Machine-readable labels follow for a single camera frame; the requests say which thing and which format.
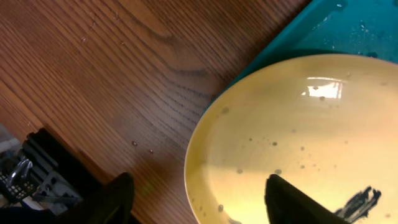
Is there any teal plastic tray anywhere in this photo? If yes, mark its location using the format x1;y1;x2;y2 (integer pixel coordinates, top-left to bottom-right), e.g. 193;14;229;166
203;0;398;113

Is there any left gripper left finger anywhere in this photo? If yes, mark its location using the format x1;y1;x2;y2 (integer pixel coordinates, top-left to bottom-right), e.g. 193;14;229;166
55;172;134;224

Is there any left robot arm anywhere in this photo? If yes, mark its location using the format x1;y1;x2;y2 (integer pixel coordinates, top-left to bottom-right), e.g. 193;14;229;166
1;127;138;224

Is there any yellow plate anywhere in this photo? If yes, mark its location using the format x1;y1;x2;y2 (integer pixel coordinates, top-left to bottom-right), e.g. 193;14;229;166
184;54;397;223

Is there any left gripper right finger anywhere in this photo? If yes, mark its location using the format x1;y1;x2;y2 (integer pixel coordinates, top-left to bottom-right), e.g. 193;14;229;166
264;174;347;224

